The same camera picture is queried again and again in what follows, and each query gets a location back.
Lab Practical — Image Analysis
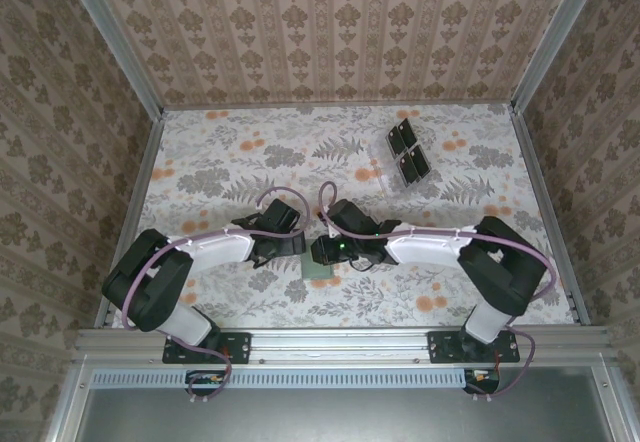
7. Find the grey metal panel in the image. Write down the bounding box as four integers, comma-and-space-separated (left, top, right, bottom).
74, 386, 609, 442

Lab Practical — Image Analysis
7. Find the white slotted cable duct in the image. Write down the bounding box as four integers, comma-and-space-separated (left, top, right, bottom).
92, 367, 471, 389

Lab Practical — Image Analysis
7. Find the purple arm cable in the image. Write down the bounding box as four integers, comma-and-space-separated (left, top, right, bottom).
317, 179, 558, 403
121, 185, 310, 406

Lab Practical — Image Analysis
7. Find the black connector box with wires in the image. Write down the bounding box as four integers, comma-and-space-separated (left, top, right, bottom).
462, 366, 502, 396
184, 368, 227, 397

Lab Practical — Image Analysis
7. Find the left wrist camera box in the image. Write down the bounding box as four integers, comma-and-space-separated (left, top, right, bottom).
259, 199, 302, 236

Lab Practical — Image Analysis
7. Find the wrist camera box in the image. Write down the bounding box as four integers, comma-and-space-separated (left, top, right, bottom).
259, 199, 302, 236
327, 199, 374, 236

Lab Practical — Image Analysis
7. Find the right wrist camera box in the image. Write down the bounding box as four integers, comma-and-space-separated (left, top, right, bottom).
327, 199, 374, 236

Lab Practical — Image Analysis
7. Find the aluminium lower frame bar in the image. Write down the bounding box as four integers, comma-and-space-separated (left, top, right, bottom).
44, 364, 96, 442
589, 365, 636, 442

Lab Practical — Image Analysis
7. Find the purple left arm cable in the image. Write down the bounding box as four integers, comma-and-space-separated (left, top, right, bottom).
121, 185, 310, 406

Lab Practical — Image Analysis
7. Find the floral table cover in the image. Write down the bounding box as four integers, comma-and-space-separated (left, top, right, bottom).
107, 103, 584, 331

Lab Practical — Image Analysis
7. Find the green leather card holder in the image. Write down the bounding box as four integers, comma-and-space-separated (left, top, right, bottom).
299, 254, 336, 282

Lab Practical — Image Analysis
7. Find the long aluminium mounting rail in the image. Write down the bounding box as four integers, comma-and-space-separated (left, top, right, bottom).
72, 326, 619, 366

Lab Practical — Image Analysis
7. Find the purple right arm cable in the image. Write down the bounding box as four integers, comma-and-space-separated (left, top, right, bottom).
317, 179, 558, 403

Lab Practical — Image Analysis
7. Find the black credit card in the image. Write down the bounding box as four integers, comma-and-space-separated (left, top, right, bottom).
409, 144, 431, 178
397, 118, 417, 149
398, 150, 420, 187
387, 122, 407, 157

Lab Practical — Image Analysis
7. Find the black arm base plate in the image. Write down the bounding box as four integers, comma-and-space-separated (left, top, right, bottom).
428, 330, 521, 365
162, 330, 251, 365

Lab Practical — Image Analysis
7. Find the clear acrylic card stand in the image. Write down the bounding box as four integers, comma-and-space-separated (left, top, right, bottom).
368, 117, 432, 199

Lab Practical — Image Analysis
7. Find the aluminium table side rail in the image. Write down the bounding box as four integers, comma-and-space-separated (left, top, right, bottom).
509, 106, 594, 326
92, 109, 166, 331

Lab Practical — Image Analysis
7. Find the aluminium frame post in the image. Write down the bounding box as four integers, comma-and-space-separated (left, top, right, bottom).
510, 0, 612, 114
56, 0, 167, 119

